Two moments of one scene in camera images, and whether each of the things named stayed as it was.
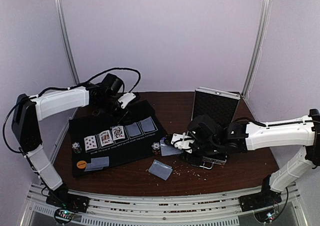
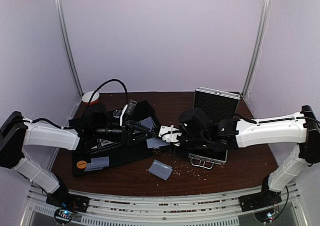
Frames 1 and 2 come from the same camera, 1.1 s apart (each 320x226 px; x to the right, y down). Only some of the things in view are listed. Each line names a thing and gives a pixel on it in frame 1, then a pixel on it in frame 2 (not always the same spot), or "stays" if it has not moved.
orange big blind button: x=81 y=164 stays
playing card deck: x=168 y=150 to x=156 y=142
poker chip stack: x=156 y=148 stays
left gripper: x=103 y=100 to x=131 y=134
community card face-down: x=147 y=125 stays
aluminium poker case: x=222 y=105 stays
